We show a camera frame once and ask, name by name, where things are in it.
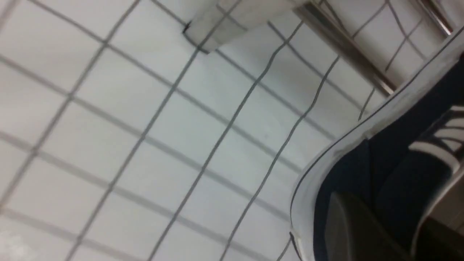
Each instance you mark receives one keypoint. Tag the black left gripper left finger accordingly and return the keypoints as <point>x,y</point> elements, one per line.
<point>354,234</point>

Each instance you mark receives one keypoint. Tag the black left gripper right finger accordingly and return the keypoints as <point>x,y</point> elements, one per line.
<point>434,241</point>

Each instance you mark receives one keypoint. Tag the navy canvas sneaker white sole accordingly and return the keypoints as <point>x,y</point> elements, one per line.
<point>404,160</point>

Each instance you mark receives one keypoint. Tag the silver metal shoe rack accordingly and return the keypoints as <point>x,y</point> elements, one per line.
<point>219,22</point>

